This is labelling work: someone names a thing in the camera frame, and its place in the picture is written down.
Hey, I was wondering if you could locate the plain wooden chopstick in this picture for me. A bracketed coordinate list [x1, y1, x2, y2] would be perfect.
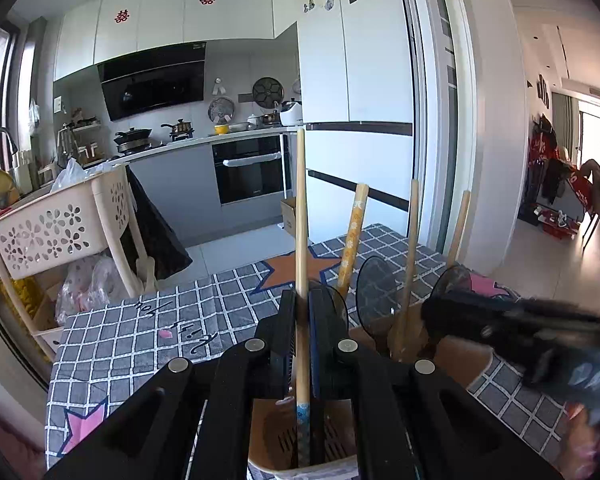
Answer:
[336, 183, 370, 299]

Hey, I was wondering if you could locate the right hand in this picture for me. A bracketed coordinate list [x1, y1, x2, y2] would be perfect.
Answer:
[557, 403, 600, 480]

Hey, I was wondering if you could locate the blue-tipped wooden chopstick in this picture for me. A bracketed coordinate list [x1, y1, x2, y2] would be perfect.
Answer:
[294, 128, 311, 468]

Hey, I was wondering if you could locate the black wok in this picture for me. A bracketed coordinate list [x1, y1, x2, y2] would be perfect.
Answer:
[114, 128, 151, 154]

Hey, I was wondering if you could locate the white utensil caddy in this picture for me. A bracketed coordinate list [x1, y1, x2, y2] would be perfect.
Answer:
[247, 318, 494, 480]

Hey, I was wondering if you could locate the white refrigerator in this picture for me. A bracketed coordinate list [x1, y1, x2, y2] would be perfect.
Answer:
[297, 0, 414, 243]

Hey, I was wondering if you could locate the beige perforated storage cart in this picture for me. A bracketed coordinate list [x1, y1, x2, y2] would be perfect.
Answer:
[0, 165, 157, 360]

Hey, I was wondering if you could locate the black built-in oven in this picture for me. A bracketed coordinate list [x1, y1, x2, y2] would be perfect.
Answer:
[212, 134, 291, 204]

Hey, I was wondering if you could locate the black range hood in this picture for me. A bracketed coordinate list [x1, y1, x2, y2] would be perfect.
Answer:
[97, 41, 207, 120]

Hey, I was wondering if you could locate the checked grey tablecloth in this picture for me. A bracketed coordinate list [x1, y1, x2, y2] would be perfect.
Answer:
[45, 223, 567, 469]

